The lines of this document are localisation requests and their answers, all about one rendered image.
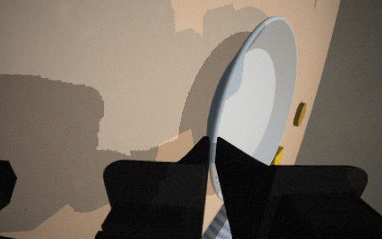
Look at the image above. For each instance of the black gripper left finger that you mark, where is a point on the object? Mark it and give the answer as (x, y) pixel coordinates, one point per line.
(182, 183)

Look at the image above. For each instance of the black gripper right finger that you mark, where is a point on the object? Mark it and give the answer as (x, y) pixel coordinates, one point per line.
(251, 190)

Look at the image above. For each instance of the yellow sponge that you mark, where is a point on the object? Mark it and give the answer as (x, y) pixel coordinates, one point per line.
(278, 156)

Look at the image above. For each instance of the grey plate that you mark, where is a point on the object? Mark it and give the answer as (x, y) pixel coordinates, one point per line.
(252, 113)

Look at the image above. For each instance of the olive-brown round disc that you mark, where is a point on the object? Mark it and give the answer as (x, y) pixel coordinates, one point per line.
(299, 115)

